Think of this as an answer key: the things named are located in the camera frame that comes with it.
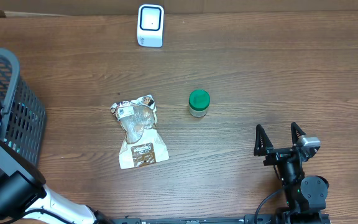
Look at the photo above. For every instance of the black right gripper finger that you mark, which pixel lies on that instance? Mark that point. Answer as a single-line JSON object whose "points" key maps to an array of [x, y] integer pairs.
{"points": [[263, 145], [296, 133]]}

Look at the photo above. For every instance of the brown pancake snack bag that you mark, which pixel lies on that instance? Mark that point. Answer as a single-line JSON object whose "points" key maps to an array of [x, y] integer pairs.
{"points": [[142, 144]]}

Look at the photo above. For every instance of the grey plastic mesh basket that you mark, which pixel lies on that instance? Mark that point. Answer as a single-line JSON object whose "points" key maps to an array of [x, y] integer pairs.
{"points": [[23, 115]]}

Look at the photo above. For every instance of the green lid jar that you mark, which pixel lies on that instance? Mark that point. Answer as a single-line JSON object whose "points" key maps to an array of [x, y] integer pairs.
{"points": [[198, 102]]}

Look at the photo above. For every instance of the white barcode scanner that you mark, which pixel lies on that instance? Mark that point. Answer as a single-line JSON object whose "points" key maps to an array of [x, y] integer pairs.
{"points": [[150, 25]]}

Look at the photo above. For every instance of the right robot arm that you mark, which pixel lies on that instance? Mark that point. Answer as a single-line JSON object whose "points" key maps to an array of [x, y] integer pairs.
{"points": [[305, 195]]}

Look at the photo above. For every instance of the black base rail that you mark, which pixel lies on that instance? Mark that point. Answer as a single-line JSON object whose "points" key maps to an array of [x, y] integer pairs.
{"points": [[247, 219]]}

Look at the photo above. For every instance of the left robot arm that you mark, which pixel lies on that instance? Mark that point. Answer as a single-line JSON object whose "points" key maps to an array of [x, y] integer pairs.
{"points": [[24, 194]]}

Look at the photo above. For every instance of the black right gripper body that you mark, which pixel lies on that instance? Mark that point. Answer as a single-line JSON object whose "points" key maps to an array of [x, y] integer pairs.
{"points": [[277, 156]]}

